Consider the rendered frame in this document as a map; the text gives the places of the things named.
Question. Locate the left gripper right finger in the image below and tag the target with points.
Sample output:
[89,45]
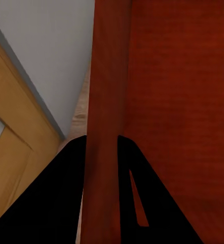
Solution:
[167,223]

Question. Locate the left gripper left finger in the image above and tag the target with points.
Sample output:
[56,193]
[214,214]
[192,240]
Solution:
[47,212]

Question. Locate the storage box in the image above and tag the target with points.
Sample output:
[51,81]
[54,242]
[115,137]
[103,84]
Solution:
[157,78]

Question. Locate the door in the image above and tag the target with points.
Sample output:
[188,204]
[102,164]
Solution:
[28,140]

